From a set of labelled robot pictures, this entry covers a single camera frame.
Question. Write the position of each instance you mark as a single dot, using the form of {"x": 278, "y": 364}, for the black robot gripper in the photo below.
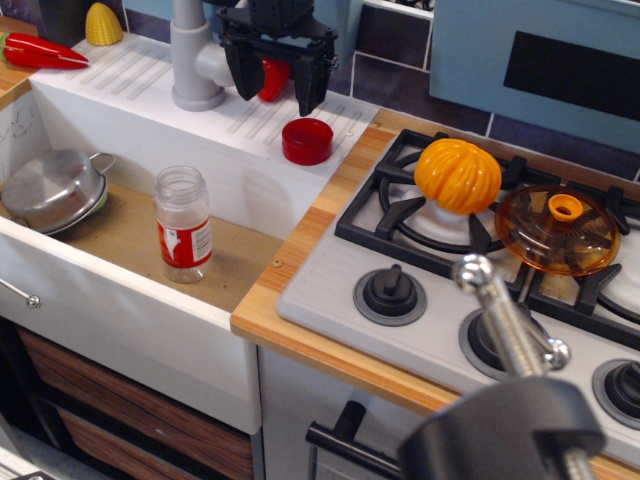
{"x": 282, "y": 30}

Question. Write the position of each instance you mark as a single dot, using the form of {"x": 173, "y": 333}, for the red plastic cap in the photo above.
{"x": 307, "y": 141}

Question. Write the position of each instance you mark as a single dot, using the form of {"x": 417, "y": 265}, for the grey toy faucet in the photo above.
{"x": 200, "y": 69}

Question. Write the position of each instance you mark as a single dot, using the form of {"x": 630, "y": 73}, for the clear plastic jar red label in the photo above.
{"x": 181, "y": 203}

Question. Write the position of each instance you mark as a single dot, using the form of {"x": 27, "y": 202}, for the black stove grate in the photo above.
{"x": 390, "y": 216}

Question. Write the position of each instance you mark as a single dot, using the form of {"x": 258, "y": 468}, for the yellow toy corn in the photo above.
{"x": 102, "y": 27}

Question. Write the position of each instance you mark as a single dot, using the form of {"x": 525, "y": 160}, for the orange toy pumpkin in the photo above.
{"x": 459, "y": 176}

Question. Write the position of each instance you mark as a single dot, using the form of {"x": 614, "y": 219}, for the black left stove knob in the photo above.
{"x": 390, "y": 297}

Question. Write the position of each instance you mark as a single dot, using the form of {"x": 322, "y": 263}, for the black stove knob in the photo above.
{"x": 615, "y": 385}
{"x": 478, "y": 347}
{"x": 390, "y": 297}

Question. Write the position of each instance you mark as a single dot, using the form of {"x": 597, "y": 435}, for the white toy sink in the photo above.
{"x": 101, "y": 283}

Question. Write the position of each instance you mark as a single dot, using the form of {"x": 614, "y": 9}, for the small steel pot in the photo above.
{"x": 56, "y": 191}

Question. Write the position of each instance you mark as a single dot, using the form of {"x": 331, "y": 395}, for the red toy chili pepper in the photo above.
{"x": 25, "y": 50}

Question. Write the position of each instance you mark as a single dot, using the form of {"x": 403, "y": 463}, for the blue toy microwave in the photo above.
{"x": 516, "y": 56}

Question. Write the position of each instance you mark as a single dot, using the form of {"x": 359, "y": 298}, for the transparent orange pot lid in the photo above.
{"x": 557, "y": 230}

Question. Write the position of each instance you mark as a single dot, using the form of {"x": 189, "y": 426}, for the black middle stove knob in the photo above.
{"x": 478, "y": 347}

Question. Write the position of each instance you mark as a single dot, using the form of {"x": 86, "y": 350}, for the upper wooden drawer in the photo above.
{"x": 71, "y": 381}

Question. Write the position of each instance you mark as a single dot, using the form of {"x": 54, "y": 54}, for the wooden drawer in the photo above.
{"x": 123, "y": 448}
{"x": 71, "y": 381}

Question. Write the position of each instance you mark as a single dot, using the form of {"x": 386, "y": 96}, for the metal clamp screw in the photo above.
{"x": 523, "y": 350}

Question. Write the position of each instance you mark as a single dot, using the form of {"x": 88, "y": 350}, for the lower wooden drawer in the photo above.
{"x": 123, "y": 448}

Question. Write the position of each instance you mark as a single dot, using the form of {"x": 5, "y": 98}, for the black clamp body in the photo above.
{"x": 517, "y": 429}

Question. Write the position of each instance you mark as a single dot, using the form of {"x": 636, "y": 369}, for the black right stove knob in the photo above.
{"x": 615, "y": 385}

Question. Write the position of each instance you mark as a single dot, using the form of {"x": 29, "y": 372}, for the metal towel rail knob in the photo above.
{"x": 31, "y": 301}

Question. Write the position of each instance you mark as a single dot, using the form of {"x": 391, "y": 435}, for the black oven door handle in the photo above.
{"x": 335, "y": 453}

